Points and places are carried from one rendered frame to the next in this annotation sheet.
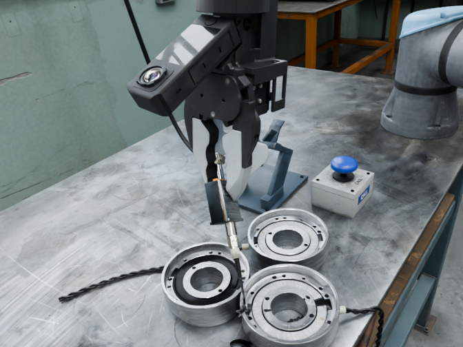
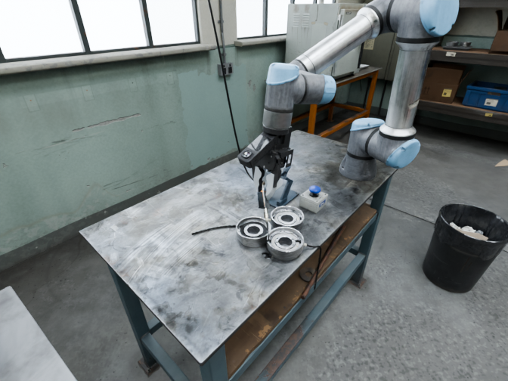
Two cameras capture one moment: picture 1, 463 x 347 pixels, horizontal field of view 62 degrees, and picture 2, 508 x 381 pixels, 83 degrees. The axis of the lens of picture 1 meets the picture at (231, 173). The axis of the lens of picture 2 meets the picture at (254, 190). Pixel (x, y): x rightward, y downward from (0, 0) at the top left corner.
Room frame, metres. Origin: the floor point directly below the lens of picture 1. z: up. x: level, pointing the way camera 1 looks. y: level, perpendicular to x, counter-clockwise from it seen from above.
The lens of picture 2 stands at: (-0.34, 0.05, 1.39)
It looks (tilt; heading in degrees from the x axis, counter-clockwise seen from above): 32 degrees down; 359
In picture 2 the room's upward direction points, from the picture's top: straight up
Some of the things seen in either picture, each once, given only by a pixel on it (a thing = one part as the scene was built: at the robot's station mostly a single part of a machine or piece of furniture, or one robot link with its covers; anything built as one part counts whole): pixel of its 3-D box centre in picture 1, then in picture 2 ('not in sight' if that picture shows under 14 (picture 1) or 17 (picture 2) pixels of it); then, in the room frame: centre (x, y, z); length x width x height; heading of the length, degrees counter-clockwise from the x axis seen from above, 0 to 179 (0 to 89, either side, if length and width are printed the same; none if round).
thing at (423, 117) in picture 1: (422, 101); (359, 161); (0.74, -0.41, 0.85); 0.15 x 0.15 x 0.10
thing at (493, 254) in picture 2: not in sight; (459, 249); (0.86, -1.16, 0.21); 0.34 x 0.34 x 0.43
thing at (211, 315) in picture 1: (207, 284); (253, 232); (0.33, 0.04, 0.82); 0.10 x 0.10 x 0.04
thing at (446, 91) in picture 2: not in sight; (442, 82); (3.22, -2.28, 0.64); 0.49 x 0.40 x 0.37; 52
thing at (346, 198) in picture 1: (344, 186); (314, 199); (0.50, -0.17, 0.82); 0.08 x 0.07 x 0.05; 137
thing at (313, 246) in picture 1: (287, 244); (286, 220); (0.38, -0.06, 0.82); 0.08 x 0.08 x 0.02
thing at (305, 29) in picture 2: not in sight; (328, 42); (2.87, -0.75, 1.10); 0.62 x 0.61 x 0.65; 137
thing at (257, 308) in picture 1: (289, 312); (285, 243); (0.28, -0.05, 0.82); 0.08 x 0.08 x 0.02
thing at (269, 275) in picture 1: (289, 312); (285, 243); (0.28, -0.05, 0.82); 0.10 x 0.10 x 0.04
